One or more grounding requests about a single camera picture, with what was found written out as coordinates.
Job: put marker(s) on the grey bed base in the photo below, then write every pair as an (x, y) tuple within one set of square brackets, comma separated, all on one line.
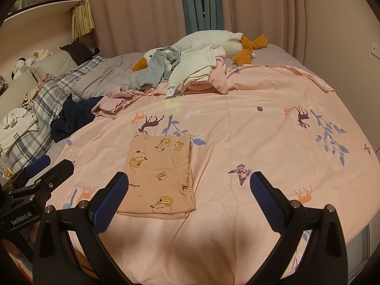
[(360, 243)]

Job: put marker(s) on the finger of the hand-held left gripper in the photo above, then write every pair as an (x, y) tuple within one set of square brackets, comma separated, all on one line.
[(38, 164), (56, 173)]

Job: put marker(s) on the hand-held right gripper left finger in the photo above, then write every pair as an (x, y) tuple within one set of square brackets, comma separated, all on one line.
[(109, 204)]

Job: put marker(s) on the orange cartoon print shirt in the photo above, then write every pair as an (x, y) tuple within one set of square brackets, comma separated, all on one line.
[(157, 178)]

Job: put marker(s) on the beige pillow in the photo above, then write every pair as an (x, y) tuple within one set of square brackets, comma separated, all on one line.
[(53, 63), (14, 92)]

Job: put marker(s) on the pink animal print blanket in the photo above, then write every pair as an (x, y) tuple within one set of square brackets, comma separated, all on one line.
[(252, 142)]

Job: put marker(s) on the navy dark cloth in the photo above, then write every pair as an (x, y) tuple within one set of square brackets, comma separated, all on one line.
[(74, 118)]

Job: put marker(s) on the cream plush toy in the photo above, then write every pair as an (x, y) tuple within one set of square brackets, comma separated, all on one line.
[(40, 55)]

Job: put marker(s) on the white shirt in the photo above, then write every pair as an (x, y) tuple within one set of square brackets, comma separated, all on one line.
[(14, 127)]

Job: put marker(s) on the crumpled pink garment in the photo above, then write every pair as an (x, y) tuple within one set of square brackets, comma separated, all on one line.
[(112, 102)]

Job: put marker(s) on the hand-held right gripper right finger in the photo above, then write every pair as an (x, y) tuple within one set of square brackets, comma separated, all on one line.
[(267, 204)]

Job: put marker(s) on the blue grey curtain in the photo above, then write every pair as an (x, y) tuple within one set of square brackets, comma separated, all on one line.
[(193, 3)]

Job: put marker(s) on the white garment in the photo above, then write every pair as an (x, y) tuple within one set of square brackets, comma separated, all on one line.
[(190, 65)]

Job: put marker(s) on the folded pink garment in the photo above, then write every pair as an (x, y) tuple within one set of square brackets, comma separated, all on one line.
[(218, 78)]

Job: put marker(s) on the white goose plush toy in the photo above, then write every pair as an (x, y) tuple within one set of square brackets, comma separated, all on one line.
[(207, 40)]

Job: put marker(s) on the dark brown cloth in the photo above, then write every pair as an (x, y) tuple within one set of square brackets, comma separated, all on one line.
[(78, 52)]

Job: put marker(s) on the small yellow striped curtain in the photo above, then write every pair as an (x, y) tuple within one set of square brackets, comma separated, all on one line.
[(83, 19)]

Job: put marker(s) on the pile of light clothes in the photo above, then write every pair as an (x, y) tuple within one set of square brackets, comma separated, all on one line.
[(118, 68)]

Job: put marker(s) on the white wall power strip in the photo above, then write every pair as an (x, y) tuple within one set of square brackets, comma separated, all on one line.
[(376, 49)]

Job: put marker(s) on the cartoon face printed cloth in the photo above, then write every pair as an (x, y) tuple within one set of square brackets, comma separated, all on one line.
[(29, 99)]

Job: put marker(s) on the grey garment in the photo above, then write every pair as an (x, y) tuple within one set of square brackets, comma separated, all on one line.
[(154, 68)]

